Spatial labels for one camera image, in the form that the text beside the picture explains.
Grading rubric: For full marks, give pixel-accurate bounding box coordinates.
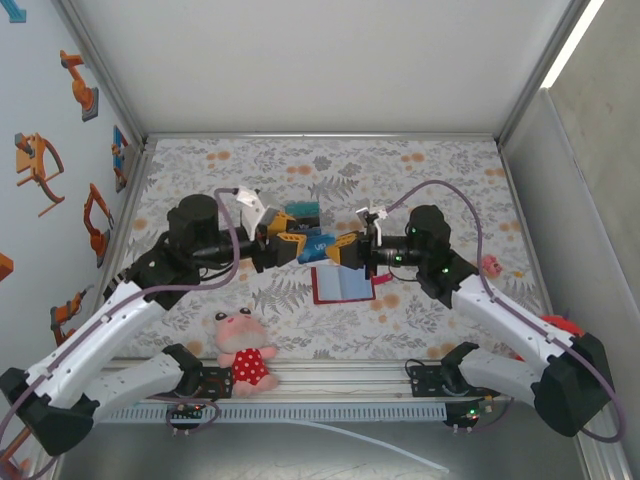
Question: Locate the red and blue book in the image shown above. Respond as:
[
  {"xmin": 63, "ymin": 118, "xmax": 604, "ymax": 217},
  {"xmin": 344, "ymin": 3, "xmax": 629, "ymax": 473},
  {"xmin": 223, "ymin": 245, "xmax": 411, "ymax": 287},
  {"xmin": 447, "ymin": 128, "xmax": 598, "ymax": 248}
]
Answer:
[{"xmin": 310, "ymin": 264, "xmax": 395, "ymax": 306}]

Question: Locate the dark teal card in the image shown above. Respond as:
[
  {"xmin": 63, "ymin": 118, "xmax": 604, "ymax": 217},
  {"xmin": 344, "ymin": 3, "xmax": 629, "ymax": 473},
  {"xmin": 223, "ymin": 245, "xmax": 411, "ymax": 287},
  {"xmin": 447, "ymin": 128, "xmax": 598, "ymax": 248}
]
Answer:
[{"xmin": 285, "ymin": 201, "xmax": 321, "ymax": 221}]

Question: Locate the floral table mat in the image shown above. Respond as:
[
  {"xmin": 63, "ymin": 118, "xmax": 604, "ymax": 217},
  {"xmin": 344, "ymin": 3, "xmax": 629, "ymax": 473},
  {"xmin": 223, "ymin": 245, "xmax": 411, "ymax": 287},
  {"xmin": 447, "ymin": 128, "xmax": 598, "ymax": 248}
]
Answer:
[{"xmin": 97, "ymin": 137, "xmax": 551, "ymax": 362}]

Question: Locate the small pink toy figure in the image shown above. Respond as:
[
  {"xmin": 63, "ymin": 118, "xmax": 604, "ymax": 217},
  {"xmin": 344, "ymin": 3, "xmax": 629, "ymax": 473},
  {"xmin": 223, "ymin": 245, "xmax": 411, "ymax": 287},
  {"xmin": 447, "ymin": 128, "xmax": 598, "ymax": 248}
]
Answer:
[{"xmin": 478, "ymin": 253, "xmax": 504, "ymax": 278}]

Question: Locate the black white striped sock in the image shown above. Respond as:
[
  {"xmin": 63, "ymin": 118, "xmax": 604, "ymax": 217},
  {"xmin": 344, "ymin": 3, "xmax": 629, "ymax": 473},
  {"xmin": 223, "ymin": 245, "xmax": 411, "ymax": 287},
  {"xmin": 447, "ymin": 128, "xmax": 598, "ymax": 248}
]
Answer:
[{"xmin": 107, "ymin": 267, "xmax": 139, "ymax": 294}]

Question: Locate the pink plush polka-dot dress toy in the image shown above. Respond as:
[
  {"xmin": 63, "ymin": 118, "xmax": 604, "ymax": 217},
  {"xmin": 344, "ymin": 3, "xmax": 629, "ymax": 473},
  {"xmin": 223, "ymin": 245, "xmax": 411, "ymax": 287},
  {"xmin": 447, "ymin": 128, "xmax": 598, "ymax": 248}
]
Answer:
[{"xmin": 213, "ymin": 306, "xmax": 280, "ymax": 400}]

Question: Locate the red plush monster toy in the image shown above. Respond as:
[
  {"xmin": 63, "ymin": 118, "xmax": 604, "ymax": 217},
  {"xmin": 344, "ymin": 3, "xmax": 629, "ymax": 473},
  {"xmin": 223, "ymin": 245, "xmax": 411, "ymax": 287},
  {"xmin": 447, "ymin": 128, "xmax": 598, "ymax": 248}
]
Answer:
[{"xmin": 513, "ymin": 313, "xmax": 586, "ymax": 362}]

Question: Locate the small green circuit board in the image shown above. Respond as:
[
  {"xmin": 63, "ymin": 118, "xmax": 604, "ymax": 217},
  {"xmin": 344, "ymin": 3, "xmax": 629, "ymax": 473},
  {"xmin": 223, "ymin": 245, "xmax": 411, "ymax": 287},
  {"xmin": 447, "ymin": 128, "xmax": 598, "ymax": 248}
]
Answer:
[{"xmin": 168, "ymin": 403, "xmax": 207, "ymax": 420}]

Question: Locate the thin white tube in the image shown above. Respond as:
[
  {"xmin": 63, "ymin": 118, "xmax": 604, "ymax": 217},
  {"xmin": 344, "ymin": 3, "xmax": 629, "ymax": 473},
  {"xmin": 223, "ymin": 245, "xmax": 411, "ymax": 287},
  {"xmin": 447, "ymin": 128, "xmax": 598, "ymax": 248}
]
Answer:
[{"xmin": 292, "ymin": 418, "xmax": 451, "ymax": 474}]

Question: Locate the aluminium frame rail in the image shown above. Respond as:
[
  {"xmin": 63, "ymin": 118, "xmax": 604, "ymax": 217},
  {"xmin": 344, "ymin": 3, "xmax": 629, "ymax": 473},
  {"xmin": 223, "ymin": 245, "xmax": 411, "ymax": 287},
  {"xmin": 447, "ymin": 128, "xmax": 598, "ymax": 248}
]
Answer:
[
  {"xmin": 497, "ymin": 142, "xmax": 601, "ymax": 366},
  {"xmin": 79, "ymin": 142, "xmax": 156, "ymax": 364},
  {"xmin": 143, "ymin": 131, "xmax": 503, "ymax": 142}
]

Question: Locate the blue orange gantry wall sticker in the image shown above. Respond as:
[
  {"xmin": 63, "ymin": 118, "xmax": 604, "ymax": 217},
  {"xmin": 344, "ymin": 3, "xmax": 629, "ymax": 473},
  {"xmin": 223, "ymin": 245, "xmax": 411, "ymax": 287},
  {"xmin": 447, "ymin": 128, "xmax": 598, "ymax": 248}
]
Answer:
[{"xmin": 110, "ymin": 124, "xmax": 132, "ymax": 195}]

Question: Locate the wide aluminium base rail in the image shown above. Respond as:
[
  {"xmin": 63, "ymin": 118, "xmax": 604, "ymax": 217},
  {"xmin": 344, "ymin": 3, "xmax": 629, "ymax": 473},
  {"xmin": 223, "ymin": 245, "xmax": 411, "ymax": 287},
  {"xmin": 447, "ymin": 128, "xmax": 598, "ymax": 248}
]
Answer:
[{"xmin": 47, "ymin": 357, "xmax": 609, "ymax": 404}]

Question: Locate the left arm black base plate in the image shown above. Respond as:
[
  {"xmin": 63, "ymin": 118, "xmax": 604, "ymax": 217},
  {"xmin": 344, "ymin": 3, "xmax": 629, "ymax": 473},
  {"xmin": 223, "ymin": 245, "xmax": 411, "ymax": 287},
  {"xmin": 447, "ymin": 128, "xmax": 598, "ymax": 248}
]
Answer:
[{"xmin": 143, "ymin": 366, "xmax": 235, "ymax": 400}]

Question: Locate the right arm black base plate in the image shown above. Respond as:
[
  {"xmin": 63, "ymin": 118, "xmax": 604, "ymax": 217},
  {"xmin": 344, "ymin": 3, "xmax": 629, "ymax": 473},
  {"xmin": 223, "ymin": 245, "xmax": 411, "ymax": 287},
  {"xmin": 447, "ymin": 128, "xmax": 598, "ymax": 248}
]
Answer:
[{"xmin": 408, "ymin": 362, "xmax": 501, "ymax": 400}]

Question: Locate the white slotted cable duct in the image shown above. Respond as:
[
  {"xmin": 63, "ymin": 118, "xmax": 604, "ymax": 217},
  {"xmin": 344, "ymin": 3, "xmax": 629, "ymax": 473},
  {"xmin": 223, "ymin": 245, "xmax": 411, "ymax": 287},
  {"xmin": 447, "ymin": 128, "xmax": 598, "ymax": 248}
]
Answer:
[{"xmin": 97, "ymin": 403, "xmax": 448, "ymax": 423}]

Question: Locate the orange claw gripper wall sticker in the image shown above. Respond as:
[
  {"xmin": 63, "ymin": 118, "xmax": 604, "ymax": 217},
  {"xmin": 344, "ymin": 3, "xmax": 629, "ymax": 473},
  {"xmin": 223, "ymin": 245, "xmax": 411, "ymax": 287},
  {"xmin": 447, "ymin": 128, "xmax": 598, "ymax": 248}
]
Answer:
[{"xmin": 13, "ymin": 131, "xmax": 67, "ymax": 219}]

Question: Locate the aluminium frame upright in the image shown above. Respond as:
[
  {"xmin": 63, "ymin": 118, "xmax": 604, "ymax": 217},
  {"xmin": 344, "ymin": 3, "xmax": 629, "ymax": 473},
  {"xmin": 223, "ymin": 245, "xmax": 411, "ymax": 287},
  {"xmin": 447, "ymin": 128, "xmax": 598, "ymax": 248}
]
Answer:
[
  {"xmin": 52, "ymin": 0, "xmax": 151, "ymax": 151},
  {"xmin": 494, "ymin": 0, "xmax": 596, "ymax": 151}
]

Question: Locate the aluminium frame leg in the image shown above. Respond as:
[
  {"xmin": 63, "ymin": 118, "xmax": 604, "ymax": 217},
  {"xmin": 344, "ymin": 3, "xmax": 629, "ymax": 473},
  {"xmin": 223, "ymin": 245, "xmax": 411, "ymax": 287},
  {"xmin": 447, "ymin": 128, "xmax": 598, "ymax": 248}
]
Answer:
[
  {"xmin": 29, "ymin": 449, "xmax": 69, "ymax": 480},
  {"xmin": 569, "ymin": 399, "xmax": 632, "ymax": 480}
]

